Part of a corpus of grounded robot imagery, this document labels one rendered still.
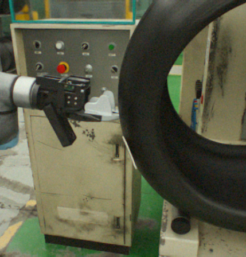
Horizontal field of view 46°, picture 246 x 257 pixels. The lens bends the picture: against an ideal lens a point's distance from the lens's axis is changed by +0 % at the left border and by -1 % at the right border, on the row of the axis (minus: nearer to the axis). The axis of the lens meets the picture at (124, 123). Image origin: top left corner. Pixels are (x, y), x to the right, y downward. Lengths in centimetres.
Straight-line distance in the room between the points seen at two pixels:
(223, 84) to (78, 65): 70
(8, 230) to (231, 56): 172
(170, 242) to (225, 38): 57
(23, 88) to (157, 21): 34
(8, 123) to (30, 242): 132
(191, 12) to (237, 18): 42
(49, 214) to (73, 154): 44
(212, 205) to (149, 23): 36
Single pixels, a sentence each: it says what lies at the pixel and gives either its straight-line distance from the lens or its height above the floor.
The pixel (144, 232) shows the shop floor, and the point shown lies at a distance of 199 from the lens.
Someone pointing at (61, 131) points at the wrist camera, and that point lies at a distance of 71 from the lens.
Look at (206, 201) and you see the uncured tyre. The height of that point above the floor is 100.
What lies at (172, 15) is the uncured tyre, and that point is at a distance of 50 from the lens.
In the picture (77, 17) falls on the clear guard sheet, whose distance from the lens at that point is 132.
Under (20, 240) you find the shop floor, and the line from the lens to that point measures 204.
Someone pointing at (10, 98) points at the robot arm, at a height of 116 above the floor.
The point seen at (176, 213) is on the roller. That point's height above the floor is 92.
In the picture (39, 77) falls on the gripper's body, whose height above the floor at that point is 121.
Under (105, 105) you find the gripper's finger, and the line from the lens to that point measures 65.
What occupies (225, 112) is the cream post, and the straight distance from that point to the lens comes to 96.
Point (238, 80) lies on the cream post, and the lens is 93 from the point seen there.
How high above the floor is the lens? 137
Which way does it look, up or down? 23 degrees down
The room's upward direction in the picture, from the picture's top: straight up
